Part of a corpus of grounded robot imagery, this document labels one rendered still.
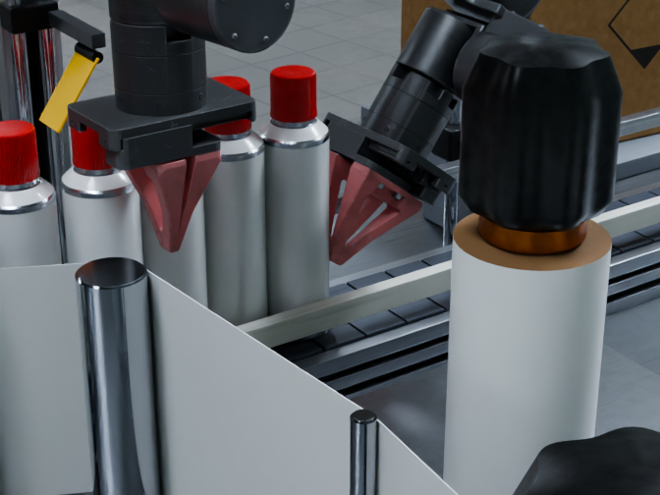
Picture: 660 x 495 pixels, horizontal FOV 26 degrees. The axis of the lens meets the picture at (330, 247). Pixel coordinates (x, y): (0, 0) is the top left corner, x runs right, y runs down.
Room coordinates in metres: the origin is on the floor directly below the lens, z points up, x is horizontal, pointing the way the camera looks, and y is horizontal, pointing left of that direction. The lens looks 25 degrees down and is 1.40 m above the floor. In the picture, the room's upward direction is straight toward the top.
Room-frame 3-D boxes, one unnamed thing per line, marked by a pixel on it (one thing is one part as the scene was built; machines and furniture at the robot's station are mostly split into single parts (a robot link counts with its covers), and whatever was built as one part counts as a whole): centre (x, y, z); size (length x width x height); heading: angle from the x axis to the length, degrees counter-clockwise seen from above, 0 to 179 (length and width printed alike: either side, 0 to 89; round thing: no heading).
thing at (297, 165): (0.97, 0.03, 0.98); 0.05 x 0.05 x 0.20
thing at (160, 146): (0.84, 0.11, 1.05); 0.07 x 0.07 x 0.09; 35
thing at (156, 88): (0.84, 0.10, 1.12); 0.10 x 0.07 x 0.07; 125
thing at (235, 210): (0.94, 0.07, 0.98); 0.05 x 0.05 x 0.20
